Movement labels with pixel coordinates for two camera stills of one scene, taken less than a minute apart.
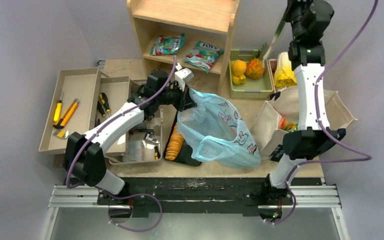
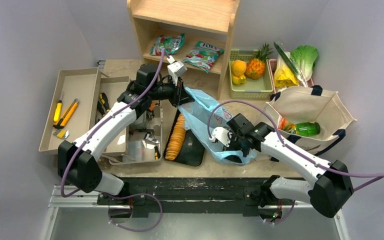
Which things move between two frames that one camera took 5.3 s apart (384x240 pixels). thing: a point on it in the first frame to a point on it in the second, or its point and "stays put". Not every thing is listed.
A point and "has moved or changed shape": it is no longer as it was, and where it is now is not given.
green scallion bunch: [279, 29] to [297, 71]
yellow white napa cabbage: [284, 75] stays put
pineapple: [255, 67] stays put
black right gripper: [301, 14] to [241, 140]
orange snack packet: [283, 124] stays put
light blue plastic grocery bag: [217, 132] has moved or changed shape
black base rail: [194, 196] stays put
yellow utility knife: [67, 116] stays put
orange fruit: [239, 68] stays put
